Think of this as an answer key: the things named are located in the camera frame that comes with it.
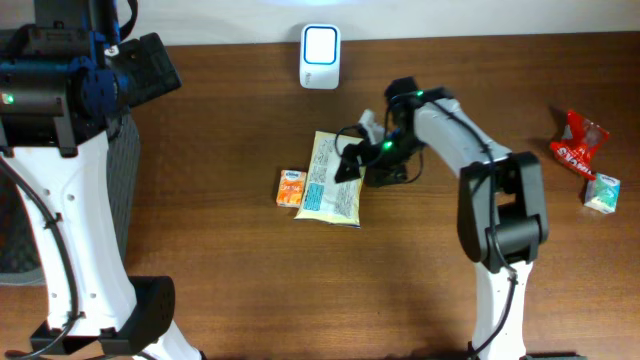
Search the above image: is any beige snack bag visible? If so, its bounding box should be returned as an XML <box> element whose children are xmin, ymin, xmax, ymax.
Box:
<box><xmin>294</xmin><ymin>131</ymin><xmax>365</xmax><ymax>228</ymax></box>

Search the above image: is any orange tissue pack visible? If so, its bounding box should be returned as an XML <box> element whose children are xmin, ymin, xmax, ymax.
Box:
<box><xmin>276</xmin><ymin>170</ymin><xmax>307</xmax><ymax>208</ymax></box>

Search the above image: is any red Hacks candy bag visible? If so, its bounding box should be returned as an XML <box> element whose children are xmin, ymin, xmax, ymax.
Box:
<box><xmin>550</xmin><ymin>110</ymin><xmax>610</xmax><ymax>181</ymax></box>

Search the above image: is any teal tissue pack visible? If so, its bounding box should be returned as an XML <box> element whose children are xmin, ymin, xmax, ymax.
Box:
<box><xmin>584</xmin><ymin>173</ymin><xmax>621</xmax><ymax>214</ymax></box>

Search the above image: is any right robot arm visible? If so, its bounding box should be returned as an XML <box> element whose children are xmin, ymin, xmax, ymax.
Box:
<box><xmin>335</xmin><ymin>77</ymin><xmax>549</xmax><ymax>359</ymax></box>

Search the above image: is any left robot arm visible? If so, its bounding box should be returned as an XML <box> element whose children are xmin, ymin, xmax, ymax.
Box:
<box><xmin>1</xmin><ymin>1</ymin><xmax>202</xmax><ymax>359</ymax></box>

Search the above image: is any white barcode scanner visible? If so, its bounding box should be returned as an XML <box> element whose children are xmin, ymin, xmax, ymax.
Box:
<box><xmin>299</xmin><ymin>24</ymin><xmax>341</xmax><ymax>90</ymax></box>

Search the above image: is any grey plastic mesh basket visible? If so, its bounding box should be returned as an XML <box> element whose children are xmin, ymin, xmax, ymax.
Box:
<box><xmin>1</xmin><ymin>115</ymin><xmax>140</xmax><ymax>286</ymax></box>

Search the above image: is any right black cable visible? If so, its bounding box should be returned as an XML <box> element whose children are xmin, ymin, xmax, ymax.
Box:
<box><xmin>333</xmin><ymin>97</ymin><xmax>519</xmax><ymax>359</ymax></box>

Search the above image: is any black cable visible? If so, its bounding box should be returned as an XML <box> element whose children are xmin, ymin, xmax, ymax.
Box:
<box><xmin>0</xmin><ymin>154</ymin><xmax>86</xmax><ymax>360</ymax></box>
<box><xmin>333</xmin><ymin>97</ymin><xmax>519</xmax><ymax>359</ymax></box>

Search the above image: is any left black cable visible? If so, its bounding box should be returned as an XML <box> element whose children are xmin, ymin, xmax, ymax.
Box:
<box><xmin>0</xmin><ymin>154</ymin><xmax>86</xmax><ymax>360</ymax></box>

